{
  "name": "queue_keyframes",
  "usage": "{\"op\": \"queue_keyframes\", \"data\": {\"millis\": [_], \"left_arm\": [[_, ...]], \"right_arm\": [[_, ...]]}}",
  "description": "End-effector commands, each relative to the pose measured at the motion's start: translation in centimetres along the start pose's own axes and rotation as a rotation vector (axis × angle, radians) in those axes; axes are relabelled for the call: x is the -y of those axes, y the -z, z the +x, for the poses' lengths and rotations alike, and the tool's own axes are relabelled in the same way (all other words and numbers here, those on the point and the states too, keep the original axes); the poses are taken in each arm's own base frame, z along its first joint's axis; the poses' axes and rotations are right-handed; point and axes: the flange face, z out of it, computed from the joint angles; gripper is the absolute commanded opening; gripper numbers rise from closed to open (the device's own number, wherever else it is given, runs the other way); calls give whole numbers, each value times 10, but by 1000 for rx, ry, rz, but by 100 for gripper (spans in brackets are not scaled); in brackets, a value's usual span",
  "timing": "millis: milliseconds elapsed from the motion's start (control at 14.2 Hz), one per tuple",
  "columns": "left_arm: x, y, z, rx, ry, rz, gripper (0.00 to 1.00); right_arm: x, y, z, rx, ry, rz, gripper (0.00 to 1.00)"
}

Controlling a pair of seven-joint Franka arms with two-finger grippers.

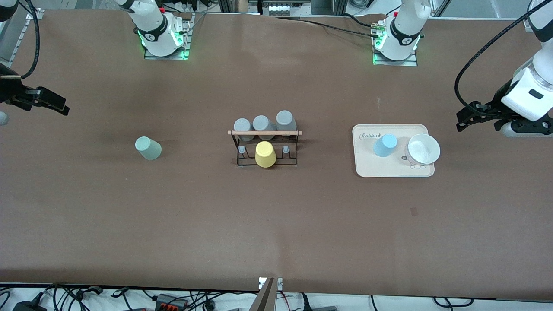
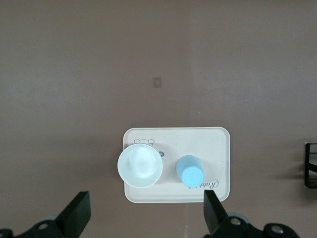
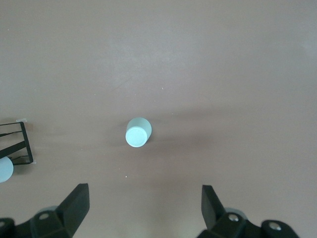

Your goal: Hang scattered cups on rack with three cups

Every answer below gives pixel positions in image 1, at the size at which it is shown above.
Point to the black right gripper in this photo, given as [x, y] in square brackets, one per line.
[9, 92]

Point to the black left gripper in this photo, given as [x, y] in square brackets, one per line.
[497, 102]

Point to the light blue cup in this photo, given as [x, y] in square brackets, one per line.
[385, 146]

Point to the pale green cup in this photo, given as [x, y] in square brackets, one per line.
[149, 149]

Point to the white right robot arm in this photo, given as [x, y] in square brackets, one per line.
[155, 26]

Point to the white bowl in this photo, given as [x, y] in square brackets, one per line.
[424, 149]

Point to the beige rabbit print tray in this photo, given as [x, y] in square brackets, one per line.
[367, 162]

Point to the grey cup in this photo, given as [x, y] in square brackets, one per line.
[285, 120]
[262, 123]
[243, 125]

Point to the black power adapter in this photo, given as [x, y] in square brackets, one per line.
[28, 306]

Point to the yellow cup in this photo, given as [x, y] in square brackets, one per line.
[265, 155]

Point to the grey terminal block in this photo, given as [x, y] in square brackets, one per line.
[285, 9]

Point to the black power strip orange switches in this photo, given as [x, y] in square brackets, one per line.
[170, 301]

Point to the metal table corner bracket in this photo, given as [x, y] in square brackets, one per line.
[34, 14]
[529, 22]

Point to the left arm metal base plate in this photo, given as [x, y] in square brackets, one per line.
[395, 62]

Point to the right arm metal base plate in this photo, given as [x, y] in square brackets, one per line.
[186, 39]

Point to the white mount bracket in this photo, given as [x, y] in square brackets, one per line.
[280, 284]

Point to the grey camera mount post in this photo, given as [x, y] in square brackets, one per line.
[264, 298]

